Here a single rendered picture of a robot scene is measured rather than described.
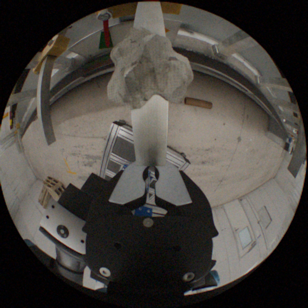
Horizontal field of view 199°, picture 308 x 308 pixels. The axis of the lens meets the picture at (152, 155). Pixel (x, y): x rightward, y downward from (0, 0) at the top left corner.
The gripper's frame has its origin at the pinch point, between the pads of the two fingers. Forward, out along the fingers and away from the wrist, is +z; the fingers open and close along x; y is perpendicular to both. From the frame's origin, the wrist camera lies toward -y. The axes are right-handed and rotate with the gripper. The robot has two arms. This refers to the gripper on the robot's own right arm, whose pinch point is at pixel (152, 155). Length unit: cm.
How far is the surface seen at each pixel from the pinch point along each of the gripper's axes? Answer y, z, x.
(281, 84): -29, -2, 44
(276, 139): -11, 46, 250
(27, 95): -29, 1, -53
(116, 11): -27.5, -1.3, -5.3
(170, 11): -27.5, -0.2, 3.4
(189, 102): -15, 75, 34
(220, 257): 231, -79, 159
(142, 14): -19.5, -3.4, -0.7
